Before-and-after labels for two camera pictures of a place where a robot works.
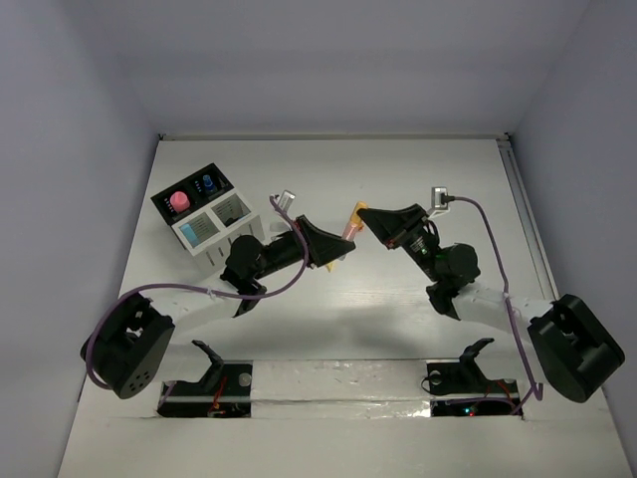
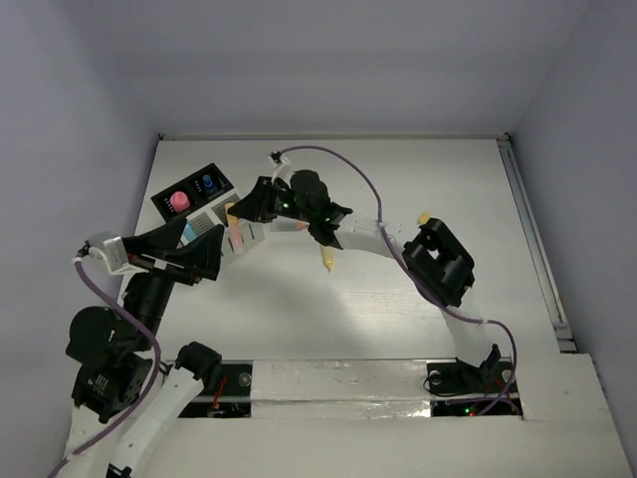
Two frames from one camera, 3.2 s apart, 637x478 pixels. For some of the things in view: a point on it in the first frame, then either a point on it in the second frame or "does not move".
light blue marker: [189, 234] does not move
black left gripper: [306, 241] to [166, 264]
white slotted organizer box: [208, 231] does not move
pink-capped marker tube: [179, 201] does not move
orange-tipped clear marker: [279, 227] does not move
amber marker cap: [355, 219] to [231, 218]
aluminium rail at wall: [519, 194] does not move
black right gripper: [395, 227] to [257, 204]
